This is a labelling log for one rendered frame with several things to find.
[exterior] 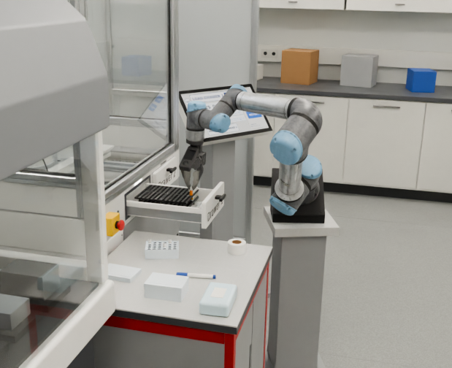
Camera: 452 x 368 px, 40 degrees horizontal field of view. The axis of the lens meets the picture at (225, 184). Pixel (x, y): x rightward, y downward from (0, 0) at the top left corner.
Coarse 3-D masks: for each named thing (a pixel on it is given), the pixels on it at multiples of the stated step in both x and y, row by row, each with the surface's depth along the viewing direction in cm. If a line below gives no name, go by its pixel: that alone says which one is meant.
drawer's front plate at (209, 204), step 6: (216, 186) 258; (222, 186) 262; (216, 192) 253; (222, 192) 263; (210, 198) 245; (204, 204) 239; (210, 204) 246; (216, 204) 255; (222, 204) 266; (204, 210) 240; (210, 210) 247; (216, 210) 256; (204, 216) 240; (204, 222) 241; (210, 222) 249; (204, 228) 242
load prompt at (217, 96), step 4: (216, 92) 337; (220, 92) 338; (224, 92) 340; (192, 96) 327; (196, 96) 328; (200, 96) 329; (204, 96) 331; (208, 96) 332; (212, 96) 334; (216, 96) 335; (220, 96) 337; (192, 100) 326; (196, 100) 327; (200, 100) 328; (204, 100) 330; (208, 100) 331; (212, 100) 333; (216, 100) 334
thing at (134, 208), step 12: (132, 192) 260; (204, 192) 266; (132, 204) 249; (144, 204) 247; (156, 204) 246; (168, 204) 246; (144, 216) 249; (156, 216) 247; (168, 216) 246; (180, 216) 245; (192, 216) 243
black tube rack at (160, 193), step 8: (144, 192) 258; (152, 192) 259; (160, 192) 258; (168, 192) 259; (176, 192) 260; (184, 192) 260; (144, 200) 257; (152, 200) 250; (160, 200) 249; (168, 200) 250; (176, 200) 249
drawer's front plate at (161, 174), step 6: (168, 162) 292; (174, 162) 298; (162, 168) 283; (156, 174) 275; (162, 174) 283; (168, 174) 291; (174, 174) 300; (156, 180) 276; (162, 180) 284; (168, 180) 292; (174, 180) 301
